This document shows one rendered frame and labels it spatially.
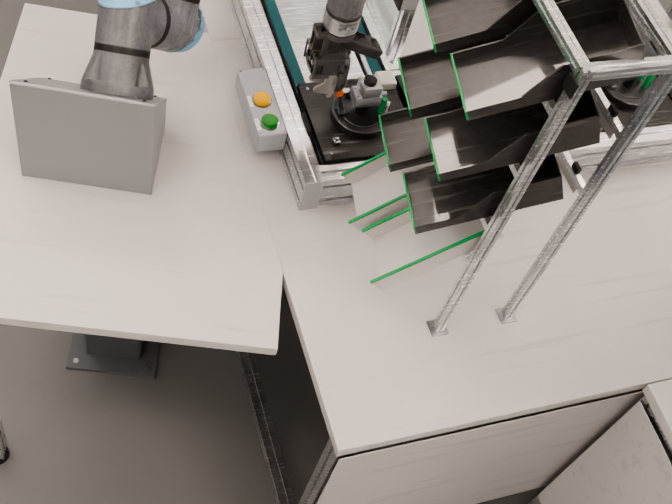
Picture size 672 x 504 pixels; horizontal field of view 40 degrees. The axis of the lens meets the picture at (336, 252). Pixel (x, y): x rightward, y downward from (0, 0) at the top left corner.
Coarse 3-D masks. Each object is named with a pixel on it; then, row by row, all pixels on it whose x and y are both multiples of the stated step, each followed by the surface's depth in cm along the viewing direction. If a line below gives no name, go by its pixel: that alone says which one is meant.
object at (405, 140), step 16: (400, 112) 187; (432, 112) 187; (384, 128) 188; (400, 128) 187; (416, 128) 186; (384, 144) 183; (400, 144) 185; (416, 144) 184; (400, 160) 183; (416, 160) 180; (432, 160) 181
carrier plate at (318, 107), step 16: (352, 80) 225; (304, 96) 219; (320, 96) 220; (320, 112) 217; (320, 128) 214; (336, 128) 215; (320, 144) 212; (352, 144) 214; (368, 144) 214; (336, 160) 210; (352, 160) 212
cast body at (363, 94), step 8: (360, 80) 210; (368, 80) 208; (376, 80) 209; (352, 88) 212; (360, 88) 210; (368, 88) 208; (376, 88) 209; (352, 96) 212; (360, 96) 211; (368, 96) 210; (376, 96) 211; (384, 96) 215; (360, 104) 212; (368, 104) 213; (376, 104) 213
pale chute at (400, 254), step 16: (384, 224) 193; (400, 224) 194; (464, 224) 185; (480, 224) 183; (384, 240) 195; (400, 240) 192; (416, 240) 190; (432, 240) 188; (448, 240) 186; (464, 240) 178; (384, 256) 193; (400, 256) 191; (416, 256) 188; (432, 256) 182; (448, 256) 182; (384, 272) 192; (400, 272) 185; (416, 272) 186; (384, 288) 190
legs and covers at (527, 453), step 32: (256, 384) 262; (256, 416) 257; (544, 416) 205; (576, 416) 212; (608, 416) 220; (416, 448) 197; (448, 448) 204; (480, 448) 211; (512, 448) 219; (544, 448) 228; (576, 448) 237; (288, 480) 249; (320, 480) 202; (352, 480) 203; (384, 480) 210; (416, 480) 218; (448, 480) 227; (480, 480) 236; (512, 480) 246; (544, 480) 257
